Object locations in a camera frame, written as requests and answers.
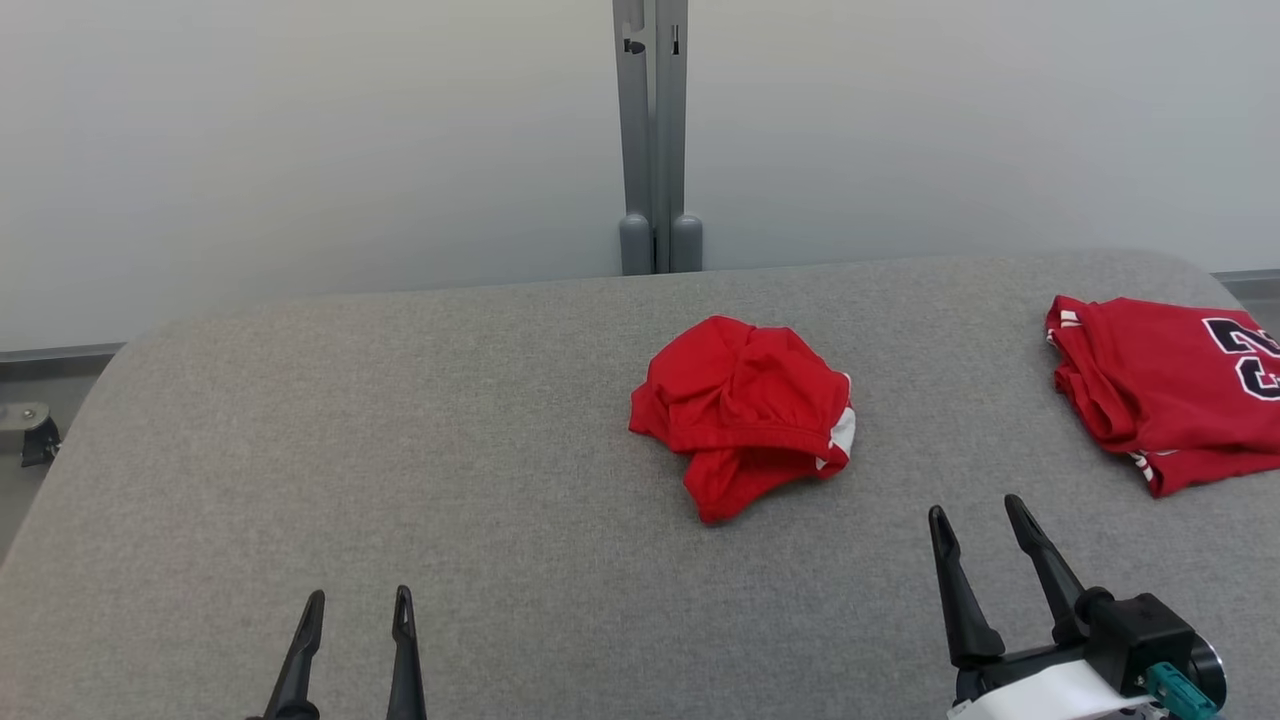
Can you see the grey double partition post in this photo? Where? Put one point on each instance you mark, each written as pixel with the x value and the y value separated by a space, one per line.
pixel 635 150

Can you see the red white-sleeved numbered jersey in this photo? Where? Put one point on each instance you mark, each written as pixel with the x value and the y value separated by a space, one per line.
pixel 1150 380

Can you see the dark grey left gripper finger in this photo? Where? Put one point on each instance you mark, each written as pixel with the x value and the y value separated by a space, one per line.
pixel 405 670
pixel 300 670

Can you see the grey caster wheel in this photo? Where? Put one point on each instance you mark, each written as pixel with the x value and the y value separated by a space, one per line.
pixel 35 445

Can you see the small red garment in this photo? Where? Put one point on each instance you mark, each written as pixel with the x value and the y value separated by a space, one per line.
pixel 740 400

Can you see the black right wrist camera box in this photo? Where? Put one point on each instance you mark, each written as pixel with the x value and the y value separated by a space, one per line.
pixel 1145 630

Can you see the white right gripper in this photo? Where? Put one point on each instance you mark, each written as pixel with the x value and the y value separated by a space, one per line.
pixel 1040 690

